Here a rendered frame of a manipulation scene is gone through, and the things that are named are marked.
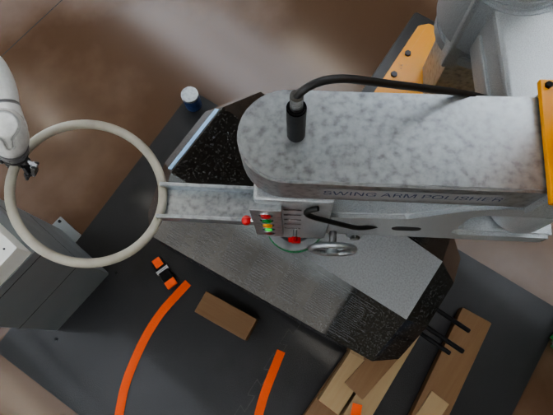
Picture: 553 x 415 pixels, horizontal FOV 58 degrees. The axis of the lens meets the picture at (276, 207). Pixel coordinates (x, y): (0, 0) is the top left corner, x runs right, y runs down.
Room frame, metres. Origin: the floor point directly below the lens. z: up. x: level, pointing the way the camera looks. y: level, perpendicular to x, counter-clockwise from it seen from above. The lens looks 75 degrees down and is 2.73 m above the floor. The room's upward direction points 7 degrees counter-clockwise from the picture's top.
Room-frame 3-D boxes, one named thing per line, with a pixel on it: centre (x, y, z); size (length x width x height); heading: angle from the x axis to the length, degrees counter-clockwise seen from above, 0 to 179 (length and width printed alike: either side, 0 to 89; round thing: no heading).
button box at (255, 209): (0.34, 0.03, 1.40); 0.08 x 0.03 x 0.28; 81
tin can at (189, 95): (1.45, 0.42, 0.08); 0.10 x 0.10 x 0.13
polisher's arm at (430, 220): (0.36, -0.45, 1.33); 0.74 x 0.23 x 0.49; 81
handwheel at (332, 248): (0.30, -0.16, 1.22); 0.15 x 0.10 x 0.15; 81
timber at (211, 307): (0.19, 0.32, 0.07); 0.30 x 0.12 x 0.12; 55
